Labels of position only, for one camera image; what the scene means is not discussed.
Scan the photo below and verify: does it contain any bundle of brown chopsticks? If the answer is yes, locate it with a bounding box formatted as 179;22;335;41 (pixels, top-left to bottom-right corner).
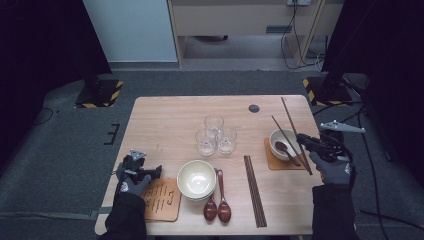
243;155;268;229

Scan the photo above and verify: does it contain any thin black floor cable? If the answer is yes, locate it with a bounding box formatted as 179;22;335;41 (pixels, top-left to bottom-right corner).
31;107;55;127

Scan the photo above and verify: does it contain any long black floor cable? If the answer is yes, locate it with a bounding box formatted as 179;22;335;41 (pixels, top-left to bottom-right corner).
357;113;390;240

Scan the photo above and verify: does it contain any clear drinking glass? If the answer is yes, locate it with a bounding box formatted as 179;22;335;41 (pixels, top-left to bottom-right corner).
217;126;238;155
195;128;218;158
204;114;225;134

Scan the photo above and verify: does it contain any grey drawer handle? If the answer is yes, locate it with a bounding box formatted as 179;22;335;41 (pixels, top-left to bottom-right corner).
265;25;293;34

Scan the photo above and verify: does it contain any beige wooden desk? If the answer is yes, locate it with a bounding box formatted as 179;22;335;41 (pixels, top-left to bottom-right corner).
166;0;344;68

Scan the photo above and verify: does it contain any grey tape piece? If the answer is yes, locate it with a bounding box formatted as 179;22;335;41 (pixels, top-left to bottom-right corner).
89;206;114;219

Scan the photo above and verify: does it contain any white cabinet panel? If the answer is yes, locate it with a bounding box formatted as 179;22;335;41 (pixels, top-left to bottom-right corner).
82;0;178;63

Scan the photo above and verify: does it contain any dark wooden chopstick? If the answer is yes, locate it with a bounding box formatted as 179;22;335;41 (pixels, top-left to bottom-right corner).
271;115;310;173
280;96;314;176

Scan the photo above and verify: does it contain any cream ceramic bowl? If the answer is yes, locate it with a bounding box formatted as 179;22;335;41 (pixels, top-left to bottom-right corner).
182;194;214;202
176;159;218;198
269;128;305;162

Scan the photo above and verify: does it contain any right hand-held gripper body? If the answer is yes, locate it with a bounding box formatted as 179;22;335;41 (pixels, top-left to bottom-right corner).
313;119;366;164

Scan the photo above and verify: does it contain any person's left hand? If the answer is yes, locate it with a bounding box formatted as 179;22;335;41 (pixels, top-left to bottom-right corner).
119;173;153;198

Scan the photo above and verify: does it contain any reddish brown wooden spoon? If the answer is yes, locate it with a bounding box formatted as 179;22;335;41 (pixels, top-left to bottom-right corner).
216;169;232;224
203;168;221;222
274;140;302;167

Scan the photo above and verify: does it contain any black curtain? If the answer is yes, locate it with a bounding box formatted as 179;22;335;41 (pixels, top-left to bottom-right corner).
0;0;113;168
321;0;424;188

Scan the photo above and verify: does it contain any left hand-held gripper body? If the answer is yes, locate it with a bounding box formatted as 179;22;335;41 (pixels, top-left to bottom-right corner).
115;149;148;183

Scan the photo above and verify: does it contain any black stand with striped base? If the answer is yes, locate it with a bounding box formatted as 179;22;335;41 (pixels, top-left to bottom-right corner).
74;63;125;109
302;66;354;107

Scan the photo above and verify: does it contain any black power cable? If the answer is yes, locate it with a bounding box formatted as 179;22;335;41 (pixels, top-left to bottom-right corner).
279;0;323;71

